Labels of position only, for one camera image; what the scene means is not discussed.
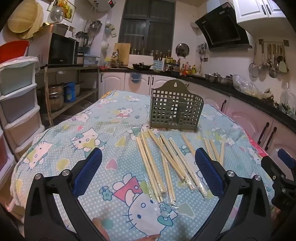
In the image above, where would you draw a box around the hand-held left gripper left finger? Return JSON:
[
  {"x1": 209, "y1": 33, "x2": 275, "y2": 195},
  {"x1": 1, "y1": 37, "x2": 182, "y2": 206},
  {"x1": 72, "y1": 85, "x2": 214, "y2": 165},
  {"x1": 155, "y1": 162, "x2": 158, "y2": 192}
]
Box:
[{"x1": 24, "y1": 147, "x2": 111, "y2": 241}]

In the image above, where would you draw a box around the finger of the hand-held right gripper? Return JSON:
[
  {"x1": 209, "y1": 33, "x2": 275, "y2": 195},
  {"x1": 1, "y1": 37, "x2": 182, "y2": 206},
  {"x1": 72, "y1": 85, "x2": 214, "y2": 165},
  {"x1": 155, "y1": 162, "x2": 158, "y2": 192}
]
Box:
[
  {"x1": 261, "y1": 156, "x2": 287, "y2": 184},
  {"x1": 277, "y1": 148, "x2": 296, "y2": 168}
]

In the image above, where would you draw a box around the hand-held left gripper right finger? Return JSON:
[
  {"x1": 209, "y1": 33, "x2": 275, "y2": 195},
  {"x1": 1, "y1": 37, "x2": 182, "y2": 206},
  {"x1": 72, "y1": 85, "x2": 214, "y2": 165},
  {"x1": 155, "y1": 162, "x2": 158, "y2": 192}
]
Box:
[{"x1": 185, "y1": 148, "x2": 272, "y2": 241}]

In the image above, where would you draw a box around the pile of wooden chopsticks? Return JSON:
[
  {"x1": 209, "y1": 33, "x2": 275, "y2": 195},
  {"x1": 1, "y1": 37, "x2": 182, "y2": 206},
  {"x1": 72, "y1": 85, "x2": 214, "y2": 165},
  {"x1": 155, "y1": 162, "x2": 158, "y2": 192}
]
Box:
[{"x1": 135, "y1": 129, "x2": 226, "y2": 209}]

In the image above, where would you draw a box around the green perforated chopstick holder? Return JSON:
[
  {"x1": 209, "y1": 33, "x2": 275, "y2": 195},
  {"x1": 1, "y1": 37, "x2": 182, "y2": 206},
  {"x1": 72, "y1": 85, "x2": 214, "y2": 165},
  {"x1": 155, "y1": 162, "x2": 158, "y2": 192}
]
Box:
[{"x1": 149, "y1": 79, "x2": 204, "y2": 132}]

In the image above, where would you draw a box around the row of hanging cooking utensils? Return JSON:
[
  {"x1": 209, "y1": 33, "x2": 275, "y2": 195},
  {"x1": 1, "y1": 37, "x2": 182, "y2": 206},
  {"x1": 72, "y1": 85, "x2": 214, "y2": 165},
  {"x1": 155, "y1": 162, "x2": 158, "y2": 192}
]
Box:
[{"x1": 248, "y1": 39, "x2": 290, "y2": 79}]

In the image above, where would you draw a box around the cartoon cat printed blanket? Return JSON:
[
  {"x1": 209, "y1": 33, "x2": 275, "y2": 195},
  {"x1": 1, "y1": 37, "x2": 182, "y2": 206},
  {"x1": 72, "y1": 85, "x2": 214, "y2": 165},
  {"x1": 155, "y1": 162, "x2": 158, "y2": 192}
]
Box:
[{"x1": 11, "y1": 89, "x2": 278, "y2": 241}]

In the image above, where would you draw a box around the plastic bag of greens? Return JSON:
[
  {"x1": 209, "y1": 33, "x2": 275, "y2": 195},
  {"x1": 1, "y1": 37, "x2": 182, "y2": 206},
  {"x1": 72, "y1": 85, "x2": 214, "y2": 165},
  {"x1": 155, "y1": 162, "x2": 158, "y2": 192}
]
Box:
[{"x1": 279, "y1": 85, "x2": 296, "y2": 114}]

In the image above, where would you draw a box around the ginger root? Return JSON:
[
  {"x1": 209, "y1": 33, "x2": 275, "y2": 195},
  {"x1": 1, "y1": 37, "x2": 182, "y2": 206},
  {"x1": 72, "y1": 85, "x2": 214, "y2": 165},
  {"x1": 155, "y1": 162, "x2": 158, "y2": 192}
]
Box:
[{"x1": 262, "y1": 87, "x2": 275, "y2": 100}]

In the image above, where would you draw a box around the blue canister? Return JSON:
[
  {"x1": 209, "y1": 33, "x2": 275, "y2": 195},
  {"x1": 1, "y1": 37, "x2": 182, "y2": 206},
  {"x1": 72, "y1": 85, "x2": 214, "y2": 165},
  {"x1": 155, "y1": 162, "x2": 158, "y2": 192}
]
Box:
[{"x1": 64, "y1": 82, "x2": 76, "y2": 103}]

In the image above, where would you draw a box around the steel steamer pot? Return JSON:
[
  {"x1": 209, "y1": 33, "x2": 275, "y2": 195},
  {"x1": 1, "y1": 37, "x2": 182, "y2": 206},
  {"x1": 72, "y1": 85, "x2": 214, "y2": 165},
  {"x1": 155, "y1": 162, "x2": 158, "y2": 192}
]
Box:
[{"x1": 48, "y1": 83, "x2": 65, "y2": 112}]

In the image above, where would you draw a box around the clear plastic bag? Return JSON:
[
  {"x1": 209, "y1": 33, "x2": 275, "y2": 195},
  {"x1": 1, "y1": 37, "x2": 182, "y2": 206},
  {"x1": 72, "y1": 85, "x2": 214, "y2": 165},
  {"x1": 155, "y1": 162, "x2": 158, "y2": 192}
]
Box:
[{"x1": 232, "y1": 75, "x2": 263, "y2": 96}]

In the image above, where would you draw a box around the pastel plastic drawer tower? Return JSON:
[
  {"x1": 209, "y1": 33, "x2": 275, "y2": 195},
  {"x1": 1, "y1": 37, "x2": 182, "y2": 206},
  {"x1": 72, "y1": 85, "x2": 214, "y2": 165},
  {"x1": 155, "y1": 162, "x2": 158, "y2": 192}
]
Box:
[{"x1": 0, "y1": 56, "x2": 45, "y2": 163}]

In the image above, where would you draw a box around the metal storage shelf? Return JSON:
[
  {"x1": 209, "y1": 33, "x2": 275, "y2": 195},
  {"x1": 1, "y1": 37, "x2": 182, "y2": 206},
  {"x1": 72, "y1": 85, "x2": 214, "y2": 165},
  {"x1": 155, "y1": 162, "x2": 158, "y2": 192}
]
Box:
[{"x1": 37, "y1": 65, "x2": 100, "y2": 127}]

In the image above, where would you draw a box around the cluster of condiment bottles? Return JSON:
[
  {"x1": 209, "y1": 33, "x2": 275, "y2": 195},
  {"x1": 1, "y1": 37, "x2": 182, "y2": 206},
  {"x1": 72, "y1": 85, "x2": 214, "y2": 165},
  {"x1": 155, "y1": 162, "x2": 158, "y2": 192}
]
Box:
[{"x1": 179, "y1": 62, "x2": 200, "y2": 76}]

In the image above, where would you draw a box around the light blue plastic container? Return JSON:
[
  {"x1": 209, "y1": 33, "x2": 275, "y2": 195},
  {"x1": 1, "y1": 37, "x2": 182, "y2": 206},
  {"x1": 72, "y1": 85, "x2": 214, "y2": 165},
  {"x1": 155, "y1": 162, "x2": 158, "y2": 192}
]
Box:
[{"x1": 84, "y1": 54, "x2": 98, "y2": 66}]

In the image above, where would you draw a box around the black wok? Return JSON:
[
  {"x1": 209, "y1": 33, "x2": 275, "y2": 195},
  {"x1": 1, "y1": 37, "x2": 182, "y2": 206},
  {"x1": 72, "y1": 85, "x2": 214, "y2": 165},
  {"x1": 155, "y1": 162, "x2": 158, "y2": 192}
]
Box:
[{"x1": 132, "y1": 62, "x2": 153, "y2": 70}]

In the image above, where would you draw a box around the kitchen faucet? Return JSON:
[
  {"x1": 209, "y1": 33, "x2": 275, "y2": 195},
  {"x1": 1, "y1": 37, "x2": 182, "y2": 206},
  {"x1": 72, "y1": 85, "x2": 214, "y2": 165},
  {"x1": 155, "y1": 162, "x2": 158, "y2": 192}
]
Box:
[{"x1": 112, "y1": 49, "x2": 121, "y2": 67}]

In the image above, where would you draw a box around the blue and white knife block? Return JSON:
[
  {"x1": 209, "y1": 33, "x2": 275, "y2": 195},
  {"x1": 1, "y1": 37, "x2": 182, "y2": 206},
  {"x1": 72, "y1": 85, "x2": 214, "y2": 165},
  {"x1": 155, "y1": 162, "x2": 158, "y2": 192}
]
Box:
[{"x1": 153, "y1": 59, "x2": 166, "y2": 71}]

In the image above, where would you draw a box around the wooden cutting board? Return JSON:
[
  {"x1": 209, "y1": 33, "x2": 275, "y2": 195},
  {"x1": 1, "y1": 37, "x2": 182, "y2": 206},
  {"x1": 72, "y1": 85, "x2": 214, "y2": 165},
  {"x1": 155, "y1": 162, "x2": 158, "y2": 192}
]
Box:
[{"x1": 113, "y1": 43, "x2": 131, "y2": 66}]

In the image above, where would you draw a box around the black microwave oven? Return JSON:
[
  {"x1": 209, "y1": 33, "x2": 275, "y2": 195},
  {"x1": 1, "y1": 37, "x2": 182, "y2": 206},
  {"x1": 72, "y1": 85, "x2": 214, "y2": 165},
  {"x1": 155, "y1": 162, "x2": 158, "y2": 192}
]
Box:
[{"x1": 29, "y1": 32, "x2": 79, "y2": 67}]

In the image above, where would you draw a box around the hanging steel pot lid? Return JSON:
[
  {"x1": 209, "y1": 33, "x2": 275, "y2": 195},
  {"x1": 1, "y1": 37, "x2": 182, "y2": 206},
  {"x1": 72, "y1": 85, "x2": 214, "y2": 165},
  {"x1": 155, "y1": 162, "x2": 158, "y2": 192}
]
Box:
[{"x1": 175, "y1": 43, "x2": 190, "y2": 57}]

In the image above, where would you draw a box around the dark blender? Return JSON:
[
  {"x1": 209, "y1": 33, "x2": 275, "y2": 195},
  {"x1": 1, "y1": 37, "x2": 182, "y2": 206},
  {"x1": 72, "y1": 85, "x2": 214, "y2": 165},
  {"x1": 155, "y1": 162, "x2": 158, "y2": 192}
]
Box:
[{"x1": 76, "y1": 31, "x2": 89, "y2": 48}]

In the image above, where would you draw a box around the row of windowsill jars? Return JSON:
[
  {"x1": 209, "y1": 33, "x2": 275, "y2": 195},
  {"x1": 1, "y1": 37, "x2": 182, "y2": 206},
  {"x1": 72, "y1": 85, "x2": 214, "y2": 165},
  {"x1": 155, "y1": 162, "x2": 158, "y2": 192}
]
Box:
[{"x1": 130, "y1": 48, "x2": 173, "y2": 57}]

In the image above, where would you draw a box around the hanging packet bag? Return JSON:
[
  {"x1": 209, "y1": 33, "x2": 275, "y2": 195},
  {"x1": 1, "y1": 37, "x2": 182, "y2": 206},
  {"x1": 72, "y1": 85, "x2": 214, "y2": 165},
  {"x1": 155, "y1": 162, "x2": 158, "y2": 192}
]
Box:
[{"x1": 105, "y1": 23, "x2": 116, "y2": 37}]

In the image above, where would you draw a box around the red plastic basin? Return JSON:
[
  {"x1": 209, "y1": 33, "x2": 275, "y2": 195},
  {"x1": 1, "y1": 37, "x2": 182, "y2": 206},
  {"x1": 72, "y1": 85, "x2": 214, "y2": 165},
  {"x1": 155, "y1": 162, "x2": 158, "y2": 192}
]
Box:
[{"x1": 0, "y1": 40, "x2": 30, "y2": 64}]

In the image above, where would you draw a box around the hanging steel bowl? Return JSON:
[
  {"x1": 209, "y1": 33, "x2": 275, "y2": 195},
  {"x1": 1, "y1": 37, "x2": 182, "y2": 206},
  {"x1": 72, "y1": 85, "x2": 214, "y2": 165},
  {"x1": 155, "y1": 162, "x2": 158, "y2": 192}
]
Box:
[{"x1": 89, "y1": 20, "x2": 102, "y2": 32}]

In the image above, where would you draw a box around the beige metal box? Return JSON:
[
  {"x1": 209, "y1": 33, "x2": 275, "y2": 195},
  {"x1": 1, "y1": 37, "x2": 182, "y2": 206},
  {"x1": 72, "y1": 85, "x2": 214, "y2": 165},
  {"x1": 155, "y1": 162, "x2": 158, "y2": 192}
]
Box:
[{"x1": 44, "y1": 23, "x2": 69, "y2": 36}]

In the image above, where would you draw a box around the black range hood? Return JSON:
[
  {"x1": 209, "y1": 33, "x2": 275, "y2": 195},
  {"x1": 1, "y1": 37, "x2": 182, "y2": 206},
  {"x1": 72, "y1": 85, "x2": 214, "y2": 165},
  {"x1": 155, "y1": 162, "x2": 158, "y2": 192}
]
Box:
[{"x1": 195, "y1": 0, "x2": 253, "y2": 49}]

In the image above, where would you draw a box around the white upper cabinet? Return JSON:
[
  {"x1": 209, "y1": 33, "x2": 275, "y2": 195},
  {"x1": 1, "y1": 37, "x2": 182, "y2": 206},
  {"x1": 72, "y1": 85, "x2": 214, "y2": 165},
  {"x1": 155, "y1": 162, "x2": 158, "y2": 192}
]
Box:
[{"x1": 232, "y1": 0, "x2": 287, "y2": 24}]

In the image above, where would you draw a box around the dark kitchen window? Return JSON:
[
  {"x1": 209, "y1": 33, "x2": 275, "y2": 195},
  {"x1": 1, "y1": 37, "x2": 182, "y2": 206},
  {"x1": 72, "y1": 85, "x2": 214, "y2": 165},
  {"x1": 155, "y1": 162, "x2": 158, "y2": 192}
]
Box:
[{"x1": 118, "y1": 0, "x2": 176, "y2": 56}]

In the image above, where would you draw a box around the glass pot lid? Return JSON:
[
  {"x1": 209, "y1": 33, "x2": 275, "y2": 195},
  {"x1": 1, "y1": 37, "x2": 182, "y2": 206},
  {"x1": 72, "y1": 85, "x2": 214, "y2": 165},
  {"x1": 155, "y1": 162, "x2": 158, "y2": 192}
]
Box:
[{"x1": 50, "y1": 6, "x2": 65, "y2": 24}]

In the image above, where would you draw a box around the white water heater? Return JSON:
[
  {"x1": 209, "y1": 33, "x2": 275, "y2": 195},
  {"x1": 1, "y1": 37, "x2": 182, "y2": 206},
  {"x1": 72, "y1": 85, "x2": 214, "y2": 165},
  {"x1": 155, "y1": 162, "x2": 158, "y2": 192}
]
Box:
[{"x1": 87, "y1": 0, "x2": 116, "y2": 12}]

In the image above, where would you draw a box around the round bamboo basket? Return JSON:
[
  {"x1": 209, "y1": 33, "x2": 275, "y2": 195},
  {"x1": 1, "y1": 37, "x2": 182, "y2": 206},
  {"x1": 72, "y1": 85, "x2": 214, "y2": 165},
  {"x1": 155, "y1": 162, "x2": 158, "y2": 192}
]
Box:
[{"x1": 8, "y1": 0, "x2": 44, "y2": 39}]

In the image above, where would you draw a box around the fruit wall picture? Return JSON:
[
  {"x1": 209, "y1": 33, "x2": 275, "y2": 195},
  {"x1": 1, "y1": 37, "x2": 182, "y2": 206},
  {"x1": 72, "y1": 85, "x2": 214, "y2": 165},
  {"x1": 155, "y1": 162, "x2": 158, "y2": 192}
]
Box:
[{"x1": 47, "y1": 0, "x2": 75, "y2": 23}]

